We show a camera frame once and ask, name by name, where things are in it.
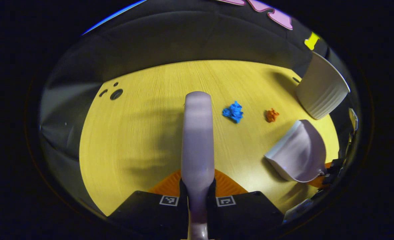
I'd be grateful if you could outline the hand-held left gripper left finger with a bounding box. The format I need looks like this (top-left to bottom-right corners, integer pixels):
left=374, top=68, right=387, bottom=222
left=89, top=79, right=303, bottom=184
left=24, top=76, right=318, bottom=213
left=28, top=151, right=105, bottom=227
left=107, top=168, right=189, bottom=234

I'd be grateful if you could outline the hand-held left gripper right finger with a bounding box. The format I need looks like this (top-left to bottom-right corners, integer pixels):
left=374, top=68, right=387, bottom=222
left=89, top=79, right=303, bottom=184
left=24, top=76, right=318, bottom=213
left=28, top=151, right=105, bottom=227
left=206, top=168, right=286, bottom=235

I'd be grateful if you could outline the light purple dustpan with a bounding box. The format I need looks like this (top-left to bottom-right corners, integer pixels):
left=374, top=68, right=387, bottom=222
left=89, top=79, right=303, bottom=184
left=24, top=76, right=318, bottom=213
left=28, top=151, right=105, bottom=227
left=264, top=119, right=327, bottom=183

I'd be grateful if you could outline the grey ribbed garbage bin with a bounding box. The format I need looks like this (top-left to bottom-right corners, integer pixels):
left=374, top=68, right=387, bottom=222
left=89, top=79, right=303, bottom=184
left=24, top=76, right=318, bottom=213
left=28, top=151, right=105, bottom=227
left=295, top=51, right=351, bottom=120

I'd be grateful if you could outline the orange paper scrap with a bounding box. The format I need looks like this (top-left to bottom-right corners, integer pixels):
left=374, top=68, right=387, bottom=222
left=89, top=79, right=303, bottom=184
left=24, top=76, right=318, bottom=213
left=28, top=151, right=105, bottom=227
left=265, top=108, right=280, bottom=123

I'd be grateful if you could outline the blue paper scrap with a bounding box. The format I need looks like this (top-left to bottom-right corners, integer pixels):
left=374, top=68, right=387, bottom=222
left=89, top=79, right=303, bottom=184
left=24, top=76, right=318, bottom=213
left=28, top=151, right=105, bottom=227
left=222, top=101, right=244, bottom=124

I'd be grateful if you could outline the wooden desktop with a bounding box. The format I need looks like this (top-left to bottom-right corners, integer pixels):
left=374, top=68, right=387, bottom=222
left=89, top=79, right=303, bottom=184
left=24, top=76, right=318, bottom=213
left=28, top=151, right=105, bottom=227
left=79, top=60, right=340, bottom=216

